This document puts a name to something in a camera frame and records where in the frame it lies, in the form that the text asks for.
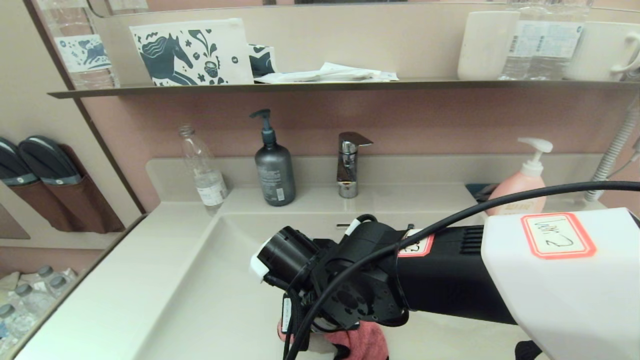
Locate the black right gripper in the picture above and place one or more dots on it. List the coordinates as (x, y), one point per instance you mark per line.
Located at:
(290, 255)

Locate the chrome faucet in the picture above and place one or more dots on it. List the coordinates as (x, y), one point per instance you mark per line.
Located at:
(347, 170)

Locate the pink cloth black trim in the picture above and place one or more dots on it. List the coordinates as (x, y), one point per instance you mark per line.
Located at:
(365, 342)

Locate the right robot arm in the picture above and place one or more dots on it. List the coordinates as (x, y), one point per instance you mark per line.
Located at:
(500, 280)

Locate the beige sink basin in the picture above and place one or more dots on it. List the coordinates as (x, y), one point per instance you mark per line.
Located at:
(200, 300)

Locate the grey pump soap bottle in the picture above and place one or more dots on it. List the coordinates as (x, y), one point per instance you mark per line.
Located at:
(275, 180)

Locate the clear empty plastic bottle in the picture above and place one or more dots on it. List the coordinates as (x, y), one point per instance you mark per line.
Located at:
(207, 185)

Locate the white plastic toiletry packet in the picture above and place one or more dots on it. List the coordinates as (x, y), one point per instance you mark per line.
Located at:
(300, 77)
(381, 75)

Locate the dark blue flat item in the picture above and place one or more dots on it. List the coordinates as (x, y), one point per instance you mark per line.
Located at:
(475, 190)

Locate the dark patterned small box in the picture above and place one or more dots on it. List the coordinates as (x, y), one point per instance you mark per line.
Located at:
(261, 61)

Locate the brown fabric slipper holder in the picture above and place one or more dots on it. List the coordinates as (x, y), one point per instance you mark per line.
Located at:
(85, 210)

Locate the white horse print pouch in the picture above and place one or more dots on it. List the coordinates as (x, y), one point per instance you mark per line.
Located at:
(225, 50)

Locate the small grey cap water bottle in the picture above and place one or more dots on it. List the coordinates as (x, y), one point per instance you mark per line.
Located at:
(46, 272)
(24, 290)
(59, 282)
(6, 311)

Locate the pink pump hand soap bottle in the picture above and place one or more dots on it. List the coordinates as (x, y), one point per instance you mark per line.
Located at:
(520, 187)

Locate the dark grey slipper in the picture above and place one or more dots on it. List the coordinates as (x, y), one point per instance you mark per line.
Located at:
(50, 161)
(12, 166)

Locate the clear labelled water bottle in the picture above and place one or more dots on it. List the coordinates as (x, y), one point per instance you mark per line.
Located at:
(560, 44)
(520, 44)

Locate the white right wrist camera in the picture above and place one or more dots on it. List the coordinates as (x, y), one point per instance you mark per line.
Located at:
(257, 265)

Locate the brown wall shelf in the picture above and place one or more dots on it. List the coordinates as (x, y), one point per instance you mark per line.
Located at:
(300, 87)

